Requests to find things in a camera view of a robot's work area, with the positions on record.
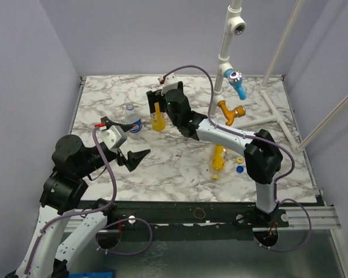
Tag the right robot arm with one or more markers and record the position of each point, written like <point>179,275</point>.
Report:
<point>263,158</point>

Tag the orange plastic faucet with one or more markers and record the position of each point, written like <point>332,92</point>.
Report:
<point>231,115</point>

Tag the yellow bottle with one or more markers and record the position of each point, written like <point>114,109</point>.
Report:
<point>158,120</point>
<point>218,161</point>

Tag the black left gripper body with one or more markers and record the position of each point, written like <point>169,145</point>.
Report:
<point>121,158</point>

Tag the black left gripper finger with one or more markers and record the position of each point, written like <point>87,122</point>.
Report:
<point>134,158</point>
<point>108,123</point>

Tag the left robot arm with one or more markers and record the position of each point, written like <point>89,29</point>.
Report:
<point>61,232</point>

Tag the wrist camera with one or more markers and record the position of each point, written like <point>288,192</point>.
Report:
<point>169,82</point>
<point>113,137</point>

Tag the blue tray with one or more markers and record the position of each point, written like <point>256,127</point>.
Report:
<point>91,275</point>

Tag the clear bottle blue label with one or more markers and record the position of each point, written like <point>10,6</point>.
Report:
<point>132,118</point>

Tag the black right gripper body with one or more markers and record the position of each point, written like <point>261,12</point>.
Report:
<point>155,101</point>

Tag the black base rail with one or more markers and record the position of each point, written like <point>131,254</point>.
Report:
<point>188,221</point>

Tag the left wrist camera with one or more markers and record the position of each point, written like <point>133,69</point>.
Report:
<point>113,137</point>

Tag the blue plastic faucet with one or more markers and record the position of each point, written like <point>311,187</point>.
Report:
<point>235,79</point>

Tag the blue bottle cap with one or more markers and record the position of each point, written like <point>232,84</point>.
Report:
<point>240,169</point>

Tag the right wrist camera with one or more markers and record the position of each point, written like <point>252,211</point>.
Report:
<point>169,82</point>

